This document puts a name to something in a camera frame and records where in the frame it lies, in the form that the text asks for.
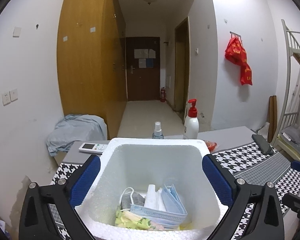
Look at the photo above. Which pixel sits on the white foam box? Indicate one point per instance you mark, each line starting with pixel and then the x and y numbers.
pixel 152 162

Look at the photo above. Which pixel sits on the white remote control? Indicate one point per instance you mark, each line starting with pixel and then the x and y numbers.
pixel 92 147

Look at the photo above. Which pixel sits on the white blank wall plate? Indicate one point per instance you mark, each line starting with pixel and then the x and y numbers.
pixel 17 31

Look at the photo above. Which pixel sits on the dark brown door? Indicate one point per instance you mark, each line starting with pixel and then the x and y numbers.
pixel 142 85

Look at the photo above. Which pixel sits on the light wooden side door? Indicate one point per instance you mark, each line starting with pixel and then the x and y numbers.
pixel 182 75

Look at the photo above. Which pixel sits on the white plastic bag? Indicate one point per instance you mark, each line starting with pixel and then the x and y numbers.
pixel 263 129

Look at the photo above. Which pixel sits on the light blue cloth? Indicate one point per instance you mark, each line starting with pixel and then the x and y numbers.
pixel 75 130

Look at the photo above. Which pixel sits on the white pump bottle red pump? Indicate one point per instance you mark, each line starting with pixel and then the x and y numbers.
pixel 190 127

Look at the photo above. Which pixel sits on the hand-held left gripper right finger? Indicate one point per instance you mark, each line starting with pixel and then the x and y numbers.
pixel 217 177

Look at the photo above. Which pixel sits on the small white paper notice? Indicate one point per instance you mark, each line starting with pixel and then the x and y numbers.
pixel 142 63

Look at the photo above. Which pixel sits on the clear blue spray bottle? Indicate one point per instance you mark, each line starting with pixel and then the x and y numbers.
pixel 157 132

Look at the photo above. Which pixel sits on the white wall socket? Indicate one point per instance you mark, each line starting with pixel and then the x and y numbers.
pixel 5 98

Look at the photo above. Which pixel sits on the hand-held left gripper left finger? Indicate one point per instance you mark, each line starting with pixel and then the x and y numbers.
pixel 86 177

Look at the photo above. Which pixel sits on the green pink soft toy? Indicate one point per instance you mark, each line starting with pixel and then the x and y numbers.
pixel 130 220

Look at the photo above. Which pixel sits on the red fire extinguisher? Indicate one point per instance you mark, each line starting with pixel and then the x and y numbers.
pixel 163 95

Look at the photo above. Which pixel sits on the wooden board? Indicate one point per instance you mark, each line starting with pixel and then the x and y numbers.
pixel 273 120

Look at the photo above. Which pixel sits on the black smartphone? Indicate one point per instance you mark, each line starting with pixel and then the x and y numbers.
pixel 262 143

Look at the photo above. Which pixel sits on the red snack packet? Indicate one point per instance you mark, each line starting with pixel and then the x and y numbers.
pixel 211 145

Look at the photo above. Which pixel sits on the houndstooth tablecloth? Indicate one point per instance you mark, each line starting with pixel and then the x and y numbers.
pixel 265 170

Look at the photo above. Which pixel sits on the wooden wardrobe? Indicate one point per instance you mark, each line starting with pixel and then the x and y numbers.
pixel 85 67

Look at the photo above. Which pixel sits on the red plastic bag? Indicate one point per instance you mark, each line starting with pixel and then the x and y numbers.
pixel 235 51
pixel 246 76

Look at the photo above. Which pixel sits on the blue face mask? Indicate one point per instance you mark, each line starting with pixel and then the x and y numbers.
pixel 160 215
pixel 172 197

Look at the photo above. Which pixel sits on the blue paper notice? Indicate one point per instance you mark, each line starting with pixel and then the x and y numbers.
pixel 149 63

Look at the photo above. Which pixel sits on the grey bedding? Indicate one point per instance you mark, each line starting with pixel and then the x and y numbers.
pixel 292 135

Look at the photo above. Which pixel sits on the metal wall hook rack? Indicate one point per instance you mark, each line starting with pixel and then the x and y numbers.
pixel 235 33

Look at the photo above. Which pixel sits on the metal bunk bed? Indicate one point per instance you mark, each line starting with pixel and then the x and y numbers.
pixel 288 80

